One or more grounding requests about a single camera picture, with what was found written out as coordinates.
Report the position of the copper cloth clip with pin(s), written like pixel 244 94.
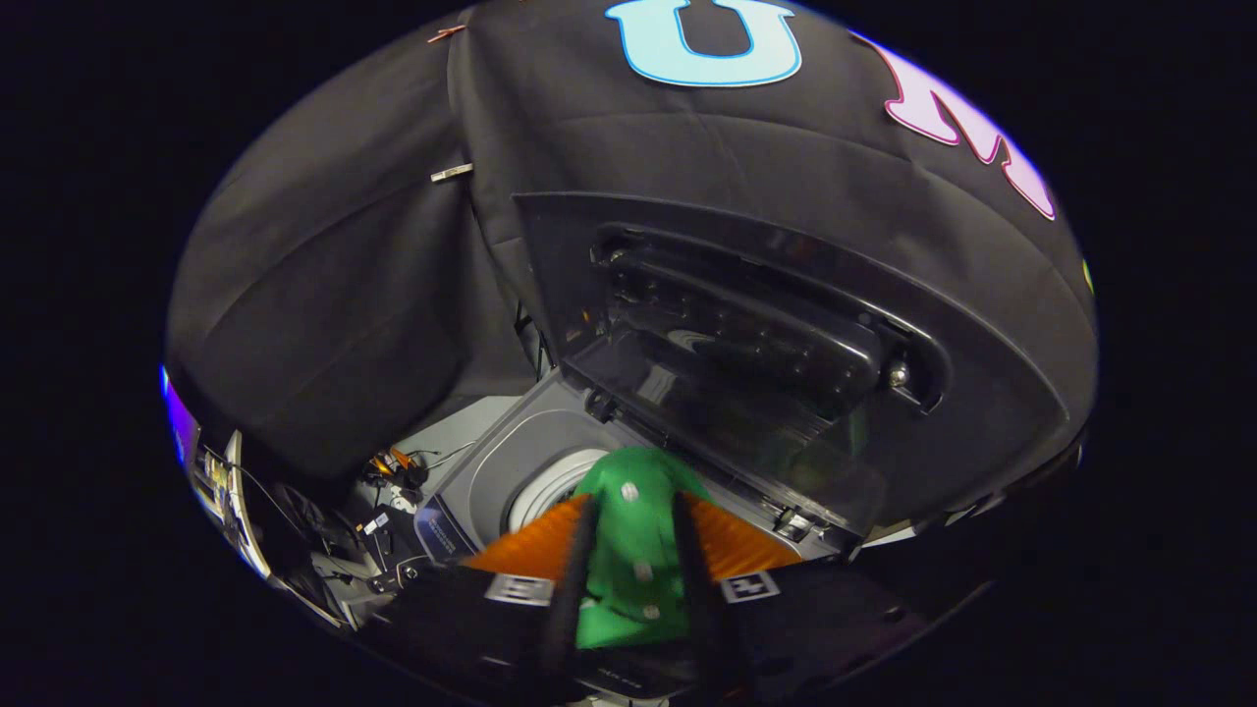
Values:
pixel 447 32

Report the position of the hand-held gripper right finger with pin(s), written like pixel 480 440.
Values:
pixel 699 599

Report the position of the silver cloth clip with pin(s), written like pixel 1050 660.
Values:
pixel 451 173

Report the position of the grey washing machine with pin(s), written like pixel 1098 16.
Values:
pixel 491 471

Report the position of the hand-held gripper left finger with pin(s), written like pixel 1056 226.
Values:
pixel 568 599

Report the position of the green button shirt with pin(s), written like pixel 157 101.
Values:
pixel 633 530

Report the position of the dark washing machine lid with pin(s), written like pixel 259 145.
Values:
pixel 746 344

